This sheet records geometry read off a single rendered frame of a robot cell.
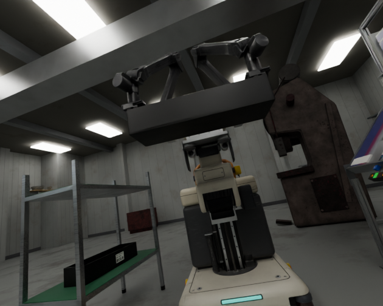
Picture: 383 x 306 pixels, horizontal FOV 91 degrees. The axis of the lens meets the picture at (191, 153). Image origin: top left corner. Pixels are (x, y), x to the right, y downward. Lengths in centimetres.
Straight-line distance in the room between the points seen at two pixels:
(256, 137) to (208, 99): 718
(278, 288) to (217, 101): 88
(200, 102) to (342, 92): 850
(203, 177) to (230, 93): 52
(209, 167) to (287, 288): 66
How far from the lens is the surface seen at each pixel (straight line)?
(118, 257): 177
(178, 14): 302
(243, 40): 99
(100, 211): 1018
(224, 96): 76
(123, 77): 91
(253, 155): 774
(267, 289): 112
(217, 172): 108
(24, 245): 163
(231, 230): 129
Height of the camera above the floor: 72
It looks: 14 degrees up
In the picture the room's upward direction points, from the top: 11 degrees counter-clockwise
